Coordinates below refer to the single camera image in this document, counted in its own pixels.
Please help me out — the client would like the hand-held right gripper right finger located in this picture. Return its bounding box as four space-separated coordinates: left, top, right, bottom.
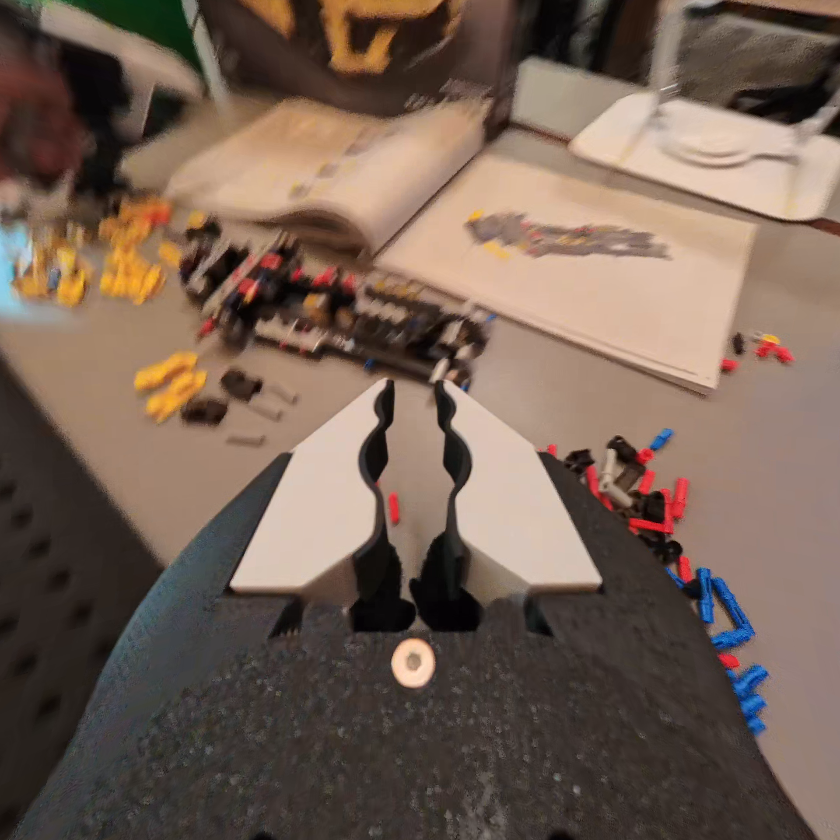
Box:
411 379 604 632

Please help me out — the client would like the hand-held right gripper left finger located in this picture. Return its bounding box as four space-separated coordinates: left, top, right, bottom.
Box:
228 378 417 632

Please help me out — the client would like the pile of small lego pins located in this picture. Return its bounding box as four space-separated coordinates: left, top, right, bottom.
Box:
538 430 770 737

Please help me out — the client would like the pile of yellow lego pieces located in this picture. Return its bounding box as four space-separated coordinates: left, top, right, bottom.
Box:
13 197 179 307

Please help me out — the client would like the yellow lego panel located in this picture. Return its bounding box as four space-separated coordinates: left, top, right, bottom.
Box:
134 353 198 393
146 371 207 423

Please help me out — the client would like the lego car chassis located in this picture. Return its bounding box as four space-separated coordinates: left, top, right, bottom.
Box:
180 226 494 386

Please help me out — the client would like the white instruction booklet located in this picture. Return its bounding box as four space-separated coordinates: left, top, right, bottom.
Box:
164 98 760 396

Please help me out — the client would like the lego set box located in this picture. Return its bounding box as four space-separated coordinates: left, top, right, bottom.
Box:
197 0 519 132

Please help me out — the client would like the person's left hand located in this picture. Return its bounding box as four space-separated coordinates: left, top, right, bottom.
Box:
0 39 86 188

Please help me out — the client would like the green plastic bin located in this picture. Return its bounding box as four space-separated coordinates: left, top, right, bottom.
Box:
66 0 206 73

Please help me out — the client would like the white stand base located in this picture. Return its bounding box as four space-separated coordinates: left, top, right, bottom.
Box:
570 92 840 222

